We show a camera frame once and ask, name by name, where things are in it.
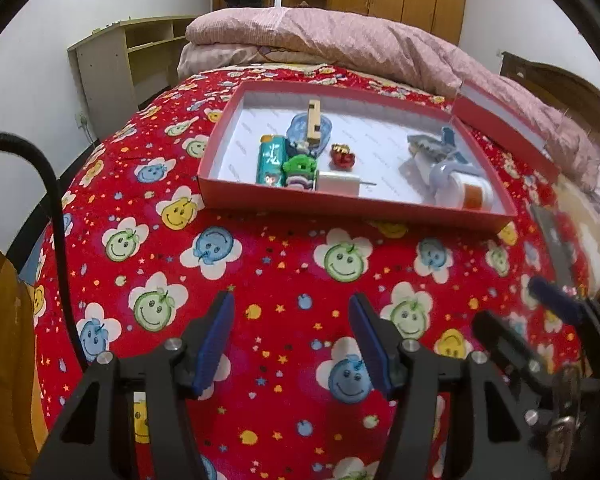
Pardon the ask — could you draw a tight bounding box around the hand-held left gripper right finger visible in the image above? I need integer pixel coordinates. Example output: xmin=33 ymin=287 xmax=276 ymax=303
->
xmin=348 ymin=294 xmax=551 ymax=480

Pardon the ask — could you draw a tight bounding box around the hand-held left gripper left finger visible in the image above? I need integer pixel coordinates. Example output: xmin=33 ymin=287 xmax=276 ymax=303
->
xmin=30 ymin=290 xmax=237 ymax=480

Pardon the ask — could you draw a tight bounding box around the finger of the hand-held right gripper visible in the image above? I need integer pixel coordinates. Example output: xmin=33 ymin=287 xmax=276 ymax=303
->
xmin=472 ymin=310 xmax=552 ymax=382
xmin=527 ymin=275 xmax=600 ymax=341

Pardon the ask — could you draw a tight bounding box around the white bottle orange label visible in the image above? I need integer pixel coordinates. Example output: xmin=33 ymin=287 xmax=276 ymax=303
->
xmin=435 ymin=172 xmax=496 ymax=212

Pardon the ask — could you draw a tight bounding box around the white charger plug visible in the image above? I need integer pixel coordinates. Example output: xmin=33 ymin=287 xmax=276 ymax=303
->
xmin=317 ymin=170 xmax=379 ymax=197

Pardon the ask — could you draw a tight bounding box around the purple curved plastic piece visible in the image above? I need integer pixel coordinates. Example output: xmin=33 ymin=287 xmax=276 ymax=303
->
xmin=426 ymin=160 xmax=462 ymax=197

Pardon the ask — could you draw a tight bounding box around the light blue plastic hook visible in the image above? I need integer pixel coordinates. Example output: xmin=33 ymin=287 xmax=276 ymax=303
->
xmin=439 ymin=126 xmax=469 ymax=167

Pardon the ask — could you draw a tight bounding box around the white earbuds case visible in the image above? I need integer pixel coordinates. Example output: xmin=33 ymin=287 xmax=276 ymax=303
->
xmin=411 ymin=152 xmax=442 ymax=182

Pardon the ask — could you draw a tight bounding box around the green cartoon keychain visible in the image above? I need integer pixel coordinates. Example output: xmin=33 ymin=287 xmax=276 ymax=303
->
xmin=282 ymin=140 xmax=322 ymax=193

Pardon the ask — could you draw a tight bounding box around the small red toy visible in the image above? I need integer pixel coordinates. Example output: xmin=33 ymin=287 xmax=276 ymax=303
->
xmin=330 ymin=143 xmax=358 ymax=169

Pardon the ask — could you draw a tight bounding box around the teal snack tube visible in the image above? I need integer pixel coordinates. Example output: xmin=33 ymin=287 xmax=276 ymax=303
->
xmin=255 ymin=133 xmax=287 ymax=188

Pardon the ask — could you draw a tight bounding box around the grey shark toy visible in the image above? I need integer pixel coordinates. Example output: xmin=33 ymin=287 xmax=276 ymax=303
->
xmin=407 ymin=132 xmax=457 ymax=162

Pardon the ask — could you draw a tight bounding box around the red cardboard box tray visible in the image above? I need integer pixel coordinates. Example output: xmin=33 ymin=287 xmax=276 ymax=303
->
xmin=197 ymin=80 xmax=518 ymax=233

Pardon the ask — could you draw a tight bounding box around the blue transparent oval plastic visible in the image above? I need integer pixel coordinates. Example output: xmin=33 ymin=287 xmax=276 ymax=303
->
xmin=285 ymin=112 xmax=334 ymax=155

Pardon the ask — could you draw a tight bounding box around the wooden block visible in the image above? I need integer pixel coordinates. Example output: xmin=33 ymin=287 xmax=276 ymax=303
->
xmin=306 ymin=100 xmax=324 ymax=144

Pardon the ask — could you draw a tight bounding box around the beige printed bedsheet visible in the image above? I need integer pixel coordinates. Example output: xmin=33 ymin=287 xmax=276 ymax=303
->
xmin=552 ymin=180 xmax=600 ymax=293

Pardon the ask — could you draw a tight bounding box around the red printed blanket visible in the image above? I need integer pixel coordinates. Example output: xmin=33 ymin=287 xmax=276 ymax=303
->
xmin=32 ymin=67 xmax=600 ymax=480

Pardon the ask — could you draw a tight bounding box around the red cardboard box lid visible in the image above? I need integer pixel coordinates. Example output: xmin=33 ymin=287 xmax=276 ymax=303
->
xmin=452 ymin=82 xmax=562 ymax=184

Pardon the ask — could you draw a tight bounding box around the dark wooden headboard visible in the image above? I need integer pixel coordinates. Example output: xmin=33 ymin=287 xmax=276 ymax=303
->
xmin=500 ymin=51 xmax=600 ymax=161

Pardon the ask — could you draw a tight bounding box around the brown wooden cabinet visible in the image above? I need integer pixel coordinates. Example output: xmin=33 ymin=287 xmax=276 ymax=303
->
xmin=0 ymin=225 xmax=49 ymax=480

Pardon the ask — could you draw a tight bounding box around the pink quilt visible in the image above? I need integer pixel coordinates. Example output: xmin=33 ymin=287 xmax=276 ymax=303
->
xmin=177 ymin=7 xmax=600 ymax=201

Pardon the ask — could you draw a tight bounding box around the beige shelf unit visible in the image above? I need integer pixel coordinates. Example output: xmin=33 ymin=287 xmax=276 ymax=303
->
xmin=67 ymin=16 xmax=199 ymax=111

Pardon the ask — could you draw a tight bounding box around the black cable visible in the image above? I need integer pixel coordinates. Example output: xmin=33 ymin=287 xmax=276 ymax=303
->
xmin=0 ymin=131 xmax=89 ymax=367

